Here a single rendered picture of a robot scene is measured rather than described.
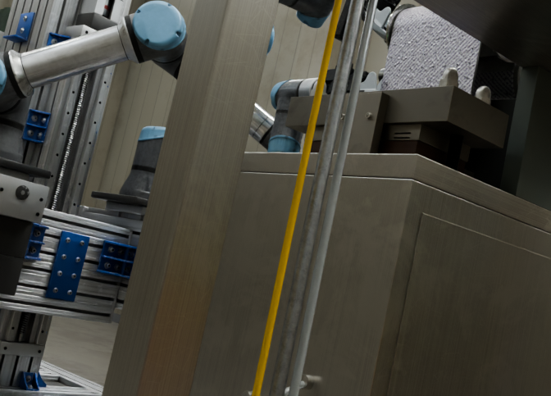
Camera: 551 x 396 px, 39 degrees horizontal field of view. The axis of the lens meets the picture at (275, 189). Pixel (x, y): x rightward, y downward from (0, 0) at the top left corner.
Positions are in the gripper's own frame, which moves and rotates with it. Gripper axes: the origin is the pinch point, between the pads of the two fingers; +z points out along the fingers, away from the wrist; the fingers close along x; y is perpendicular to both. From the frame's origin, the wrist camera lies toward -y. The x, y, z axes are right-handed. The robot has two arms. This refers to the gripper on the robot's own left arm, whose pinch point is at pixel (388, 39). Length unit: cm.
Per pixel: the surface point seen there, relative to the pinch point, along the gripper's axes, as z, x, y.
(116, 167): -488, 266, -376
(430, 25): 12.1, -4.4, 9.6
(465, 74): 27.7, -4.4, 8.2
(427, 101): 42.6, -24.2, 4.8
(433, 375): 75, -17, -25
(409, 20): 6.1, -4.3, 7.1
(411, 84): 18.4, -4.4, -1.2
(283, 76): -389, 291, -169
